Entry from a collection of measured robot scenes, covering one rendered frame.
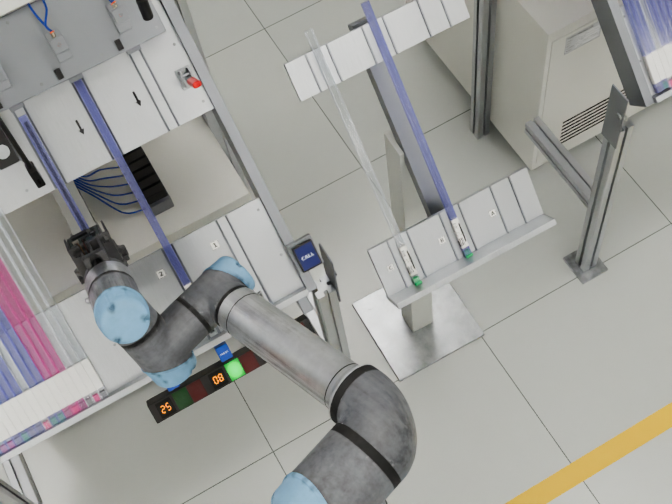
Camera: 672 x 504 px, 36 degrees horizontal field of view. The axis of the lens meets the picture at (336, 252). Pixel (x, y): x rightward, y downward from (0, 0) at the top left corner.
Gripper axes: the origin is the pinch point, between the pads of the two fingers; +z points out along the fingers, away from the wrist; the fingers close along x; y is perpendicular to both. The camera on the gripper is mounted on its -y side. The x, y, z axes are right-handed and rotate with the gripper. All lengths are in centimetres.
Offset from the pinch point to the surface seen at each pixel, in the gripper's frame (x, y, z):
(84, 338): 9.6, -14.1, -1.9
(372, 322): -49, -75, 48
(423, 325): -60, -79, 41
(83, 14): -16.9, 35.5, 4.7
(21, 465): 38, -50, 29
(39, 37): -8.8, 35.2, 4.7
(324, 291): -33.9, -31.2, 0.6
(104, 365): 8.9, -20.1, -3.5
